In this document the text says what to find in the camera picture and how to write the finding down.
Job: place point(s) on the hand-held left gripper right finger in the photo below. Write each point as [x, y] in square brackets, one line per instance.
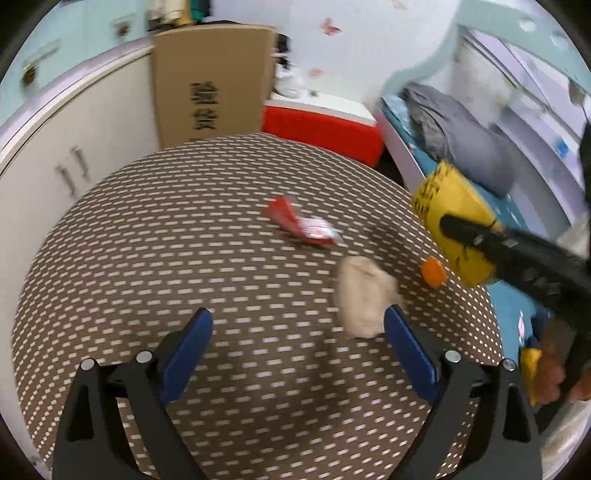
[411, 350]

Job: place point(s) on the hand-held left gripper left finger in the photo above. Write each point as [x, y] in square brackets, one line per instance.
[184, 360]

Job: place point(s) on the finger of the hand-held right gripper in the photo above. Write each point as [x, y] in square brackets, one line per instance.
[471, 233]

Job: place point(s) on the yellow packet with black print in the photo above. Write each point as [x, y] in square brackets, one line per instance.
[457, 198]

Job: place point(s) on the beige paper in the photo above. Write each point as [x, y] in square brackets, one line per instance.
[364, 295]

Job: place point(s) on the person's right hand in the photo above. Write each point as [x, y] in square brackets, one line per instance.
[551, 374]

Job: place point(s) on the teal printed mattress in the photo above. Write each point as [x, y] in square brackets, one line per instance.
[508, 304]

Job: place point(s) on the orange plastic cap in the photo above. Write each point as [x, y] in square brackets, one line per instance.
[434, 273]

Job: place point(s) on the navy cloth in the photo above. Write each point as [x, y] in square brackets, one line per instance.
[531, 340]

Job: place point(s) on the brown polka-dot tablecloth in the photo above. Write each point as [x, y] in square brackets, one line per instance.
[231, 286]

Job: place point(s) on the grey blanket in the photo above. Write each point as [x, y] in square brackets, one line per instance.
[461, 138]

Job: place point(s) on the small blue box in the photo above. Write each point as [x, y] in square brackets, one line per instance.
[563, 150]

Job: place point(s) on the blue checked cloth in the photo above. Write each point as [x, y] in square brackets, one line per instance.
[395, 108]

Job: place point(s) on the white bed shelf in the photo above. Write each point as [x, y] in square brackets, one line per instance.
[531, 92]

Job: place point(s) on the red snack wrapper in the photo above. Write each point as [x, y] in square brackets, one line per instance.
[300, 224]

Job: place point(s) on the red cooler with white lid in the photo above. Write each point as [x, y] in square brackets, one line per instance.
[323, 129]

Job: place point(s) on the white wardrobe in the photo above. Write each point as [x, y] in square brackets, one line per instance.
[360, 50]

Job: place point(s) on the white plastic bag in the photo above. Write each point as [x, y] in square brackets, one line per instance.
[291, 83]

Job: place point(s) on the white low cabinet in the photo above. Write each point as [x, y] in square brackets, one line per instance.
[92, 129]

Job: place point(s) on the pink butterfly sticker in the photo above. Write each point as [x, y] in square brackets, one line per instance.
[331, 26]

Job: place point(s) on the black clothing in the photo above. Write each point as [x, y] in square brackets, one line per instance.
[282, 50]

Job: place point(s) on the brown cardboard box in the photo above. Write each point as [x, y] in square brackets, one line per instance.
[212, 83]

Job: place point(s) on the pine cone drawer knob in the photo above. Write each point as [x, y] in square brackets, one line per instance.
[30, 76]
[122, 28]

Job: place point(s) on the wide mint drawer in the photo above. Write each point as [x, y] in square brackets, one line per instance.
[41, 60]

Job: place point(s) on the narrow mint drawer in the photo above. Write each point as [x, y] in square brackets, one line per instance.
[106, 27]

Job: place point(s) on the dark hanging jacket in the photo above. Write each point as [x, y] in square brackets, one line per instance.
[207, 8]

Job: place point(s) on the cream hanging jacket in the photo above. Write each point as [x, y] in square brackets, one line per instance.
[166, 11]

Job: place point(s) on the green hanging jacket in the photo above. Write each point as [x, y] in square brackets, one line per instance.
[195, 10]

